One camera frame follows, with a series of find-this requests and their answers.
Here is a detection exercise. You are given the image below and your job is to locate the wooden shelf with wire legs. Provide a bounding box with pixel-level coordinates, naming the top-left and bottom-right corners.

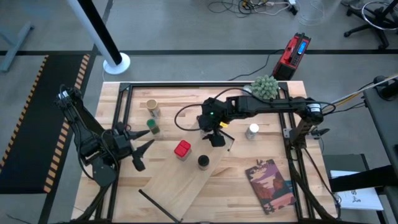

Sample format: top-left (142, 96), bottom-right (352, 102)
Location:
top-left (137, 115), bottom-right (235, 224)

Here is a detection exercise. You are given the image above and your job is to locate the colourful landscape-print book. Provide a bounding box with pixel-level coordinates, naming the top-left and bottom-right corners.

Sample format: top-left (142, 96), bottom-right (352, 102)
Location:
top-left (244, 159), bottom-right (297, 215)

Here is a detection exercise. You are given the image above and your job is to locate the black desk clamp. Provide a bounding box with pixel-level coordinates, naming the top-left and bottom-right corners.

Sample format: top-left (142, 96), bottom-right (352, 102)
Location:
top-left (372, 75), bottom-right (398, 101)

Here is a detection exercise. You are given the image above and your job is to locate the red-lid patterned paprika tin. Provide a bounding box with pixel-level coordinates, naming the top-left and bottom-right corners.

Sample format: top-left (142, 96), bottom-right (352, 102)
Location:
top-left (173, 139), bottom-right (192, 161)

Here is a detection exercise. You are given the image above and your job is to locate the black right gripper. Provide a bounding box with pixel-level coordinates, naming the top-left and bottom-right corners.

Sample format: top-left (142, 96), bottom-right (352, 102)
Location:
top-left (197, 97), bottom-right (229, 148)

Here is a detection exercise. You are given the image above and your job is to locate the white paper sheet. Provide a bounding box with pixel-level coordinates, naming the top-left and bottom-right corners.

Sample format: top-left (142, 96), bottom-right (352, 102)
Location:
top-left (329, 169), bottom-right (385, 212)

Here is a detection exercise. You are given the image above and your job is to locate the black power cable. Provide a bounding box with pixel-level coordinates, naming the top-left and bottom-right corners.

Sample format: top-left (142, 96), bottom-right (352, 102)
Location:
top-left (228, 49), bottom-right (284, 82)

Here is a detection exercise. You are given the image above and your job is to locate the white-lid spice jar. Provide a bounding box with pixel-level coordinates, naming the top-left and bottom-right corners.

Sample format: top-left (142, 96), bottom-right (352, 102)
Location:
top-left (244, 123), bottom-right (260, 140)

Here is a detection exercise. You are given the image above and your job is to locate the tan-lid spice jar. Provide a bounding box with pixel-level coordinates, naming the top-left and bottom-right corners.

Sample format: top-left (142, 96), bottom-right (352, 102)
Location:
top-left (146, 98), bottom-right (162, 118)

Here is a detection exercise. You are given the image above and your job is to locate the black hazard-striped floor mat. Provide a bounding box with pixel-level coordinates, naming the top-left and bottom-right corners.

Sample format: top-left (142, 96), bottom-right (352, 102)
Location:
top-left (0, 54), bottom-right (96, 195)

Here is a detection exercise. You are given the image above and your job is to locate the white tower fan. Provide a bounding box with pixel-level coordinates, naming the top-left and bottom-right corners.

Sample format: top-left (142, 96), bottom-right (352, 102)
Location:
top-left (65, 0), bottom-right (131, 75)

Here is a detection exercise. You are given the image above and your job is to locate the black beam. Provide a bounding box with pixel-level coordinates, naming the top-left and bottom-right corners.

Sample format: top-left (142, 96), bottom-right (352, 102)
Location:
top-left (328, 164), bottom-right (398, 193)

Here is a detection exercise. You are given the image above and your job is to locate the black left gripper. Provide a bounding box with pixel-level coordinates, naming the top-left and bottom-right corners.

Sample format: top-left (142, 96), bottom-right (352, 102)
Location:
top-left (110, 122), bottom-right (155, 172)

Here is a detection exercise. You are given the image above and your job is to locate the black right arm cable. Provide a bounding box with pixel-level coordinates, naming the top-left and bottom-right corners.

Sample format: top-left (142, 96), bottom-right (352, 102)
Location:
top-left (173, 88), bottom-right (259, 132)

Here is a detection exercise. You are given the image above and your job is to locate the yellow white cable bundle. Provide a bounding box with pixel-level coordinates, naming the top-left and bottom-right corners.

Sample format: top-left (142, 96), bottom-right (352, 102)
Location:
top-left (323, 73), bottom-right (398, 113)

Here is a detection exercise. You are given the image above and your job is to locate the tangle of floor cables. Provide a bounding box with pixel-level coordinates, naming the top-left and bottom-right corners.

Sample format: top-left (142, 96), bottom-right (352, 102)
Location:
top-left (206, 0), bottom-right (299, 16)

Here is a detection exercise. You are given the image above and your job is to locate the black office chair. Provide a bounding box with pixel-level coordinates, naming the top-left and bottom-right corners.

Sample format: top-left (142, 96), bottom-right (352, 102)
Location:
top-left (341, 0), bottom-right (398, 50)

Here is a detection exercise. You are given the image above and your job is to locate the red black power station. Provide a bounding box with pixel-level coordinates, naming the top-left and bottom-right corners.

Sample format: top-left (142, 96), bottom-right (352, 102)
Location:
top-left (272, 32), bottom-right (312, 81)

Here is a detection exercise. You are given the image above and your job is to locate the black-lid brown spice jar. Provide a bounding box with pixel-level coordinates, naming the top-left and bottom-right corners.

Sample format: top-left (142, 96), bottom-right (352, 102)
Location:
top-left (197, 154), bottom-right (210, 171)

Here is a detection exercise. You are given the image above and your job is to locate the black side desk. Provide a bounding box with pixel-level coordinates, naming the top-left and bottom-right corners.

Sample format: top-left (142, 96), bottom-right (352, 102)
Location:
top-left (362, 86), bottom-right (398, 175)

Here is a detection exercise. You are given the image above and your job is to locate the green-lid spice jar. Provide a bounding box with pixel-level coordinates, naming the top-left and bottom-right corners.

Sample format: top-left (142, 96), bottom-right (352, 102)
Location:
top-left (146, 118), bottom-right (161, 136)

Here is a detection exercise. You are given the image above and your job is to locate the black aluminium table frame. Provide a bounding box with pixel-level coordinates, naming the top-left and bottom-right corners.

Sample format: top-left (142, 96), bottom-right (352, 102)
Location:
top-left (73, 81), bottom-right (338, 224)

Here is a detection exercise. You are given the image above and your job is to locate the potted green succulent plant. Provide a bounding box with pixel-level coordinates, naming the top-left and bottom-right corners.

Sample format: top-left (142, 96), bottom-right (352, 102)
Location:
top-left (250, 74), bottom-right (280, 100)

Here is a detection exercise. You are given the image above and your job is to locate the grey table leg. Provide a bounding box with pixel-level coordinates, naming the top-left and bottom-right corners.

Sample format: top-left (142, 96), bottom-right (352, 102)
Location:
top-left (0, 20), bottom-right (35, 74)

